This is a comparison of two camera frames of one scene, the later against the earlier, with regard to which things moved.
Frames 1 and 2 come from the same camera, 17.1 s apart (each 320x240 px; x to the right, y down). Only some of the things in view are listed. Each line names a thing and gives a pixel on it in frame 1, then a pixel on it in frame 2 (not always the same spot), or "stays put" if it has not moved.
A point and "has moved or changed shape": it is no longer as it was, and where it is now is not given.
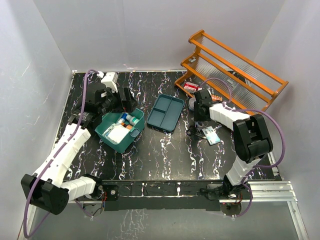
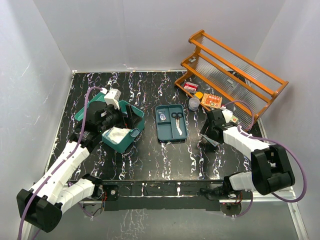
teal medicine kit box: [107, 119] stays put
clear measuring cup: [191, 103] stays put
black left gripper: [130, 103] to [132, 118]
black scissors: [194, 130] to [177, 115]
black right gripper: [197, 117] to [206, 131]
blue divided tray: [165, 112] has moved or changed shape
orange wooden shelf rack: [230, 77] stays put
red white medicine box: [191, 86] stays put
